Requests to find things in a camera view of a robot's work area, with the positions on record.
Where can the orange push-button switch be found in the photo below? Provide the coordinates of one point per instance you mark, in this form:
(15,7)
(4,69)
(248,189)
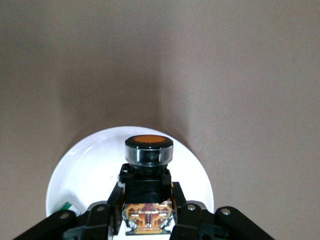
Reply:
(148,190)

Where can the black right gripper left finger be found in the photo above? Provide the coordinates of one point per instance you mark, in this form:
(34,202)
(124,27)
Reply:
(100,220)

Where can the pale pink round plate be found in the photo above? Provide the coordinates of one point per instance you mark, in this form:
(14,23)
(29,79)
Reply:
(87,170)

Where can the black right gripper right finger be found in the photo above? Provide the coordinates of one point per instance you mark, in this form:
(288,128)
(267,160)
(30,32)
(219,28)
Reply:
(195,220)

